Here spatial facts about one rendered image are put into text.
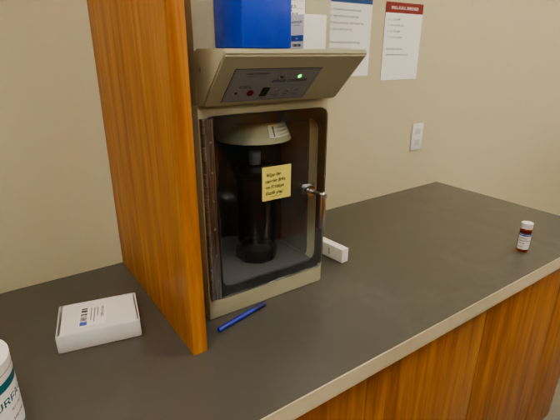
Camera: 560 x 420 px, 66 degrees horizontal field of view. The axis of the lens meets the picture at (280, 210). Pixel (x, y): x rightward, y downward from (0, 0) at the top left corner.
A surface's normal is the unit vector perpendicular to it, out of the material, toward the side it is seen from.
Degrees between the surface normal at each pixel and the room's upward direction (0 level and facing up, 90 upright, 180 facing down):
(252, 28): 90
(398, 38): 90
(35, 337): 0
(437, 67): 90
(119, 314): 0
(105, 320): 0
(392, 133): 90
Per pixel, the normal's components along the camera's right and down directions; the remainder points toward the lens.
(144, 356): 0.00, -0.94
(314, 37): 0.48, 0.30
